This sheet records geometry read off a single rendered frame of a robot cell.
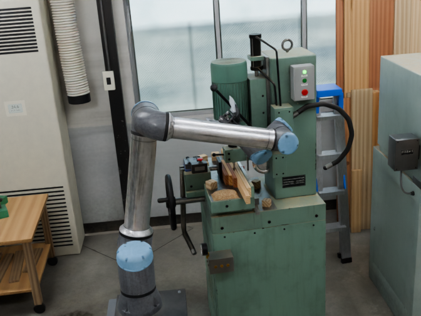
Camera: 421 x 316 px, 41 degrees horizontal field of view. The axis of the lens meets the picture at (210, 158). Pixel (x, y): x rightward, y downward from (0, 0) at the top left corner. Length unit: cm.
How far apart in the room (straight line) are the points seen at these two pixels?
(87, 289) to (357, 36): 247
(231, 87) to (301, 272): 102
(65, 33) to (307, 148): 183
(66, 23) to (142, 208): 176
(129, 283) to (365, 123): 227
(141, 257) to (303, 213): 90
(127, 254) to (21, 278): 150
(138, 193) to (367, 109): 211
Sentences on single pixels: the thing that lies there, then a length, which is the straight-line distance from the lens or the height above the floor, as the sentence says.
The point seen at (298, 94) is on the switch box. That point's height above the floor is 135.
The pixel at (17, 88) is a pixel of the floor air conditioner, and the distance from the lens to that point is 390.
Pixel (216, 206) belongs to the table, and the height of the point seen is 87.
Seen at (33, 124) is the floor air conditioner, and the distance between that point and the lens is 394.
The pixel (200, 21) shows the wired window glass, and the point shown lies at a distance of 410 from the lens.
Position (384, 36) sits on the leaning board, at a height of 136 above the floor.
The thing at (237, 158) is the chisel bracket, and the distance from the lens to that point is 285.
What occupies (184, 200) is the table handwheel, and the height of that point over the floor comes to 82.
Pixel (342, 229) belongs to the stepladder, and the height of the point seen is 25.
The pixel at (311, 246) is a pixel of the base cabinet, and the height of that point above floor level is 57.
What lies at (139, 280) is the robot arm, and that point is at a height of 77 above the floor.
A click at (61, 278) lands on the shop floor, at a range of 404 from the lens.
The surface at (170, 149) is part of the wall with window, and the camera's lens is 422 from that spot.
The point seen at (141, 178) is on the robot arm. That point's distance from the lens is 240.
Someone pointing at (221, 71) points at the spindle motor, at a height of 147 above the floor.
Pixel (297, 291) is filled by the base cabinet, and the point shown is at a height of 31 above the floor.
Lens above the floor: 202
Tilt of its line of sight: 20 degrees down
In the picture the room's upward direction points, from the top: 4 degrees counter-clockwise
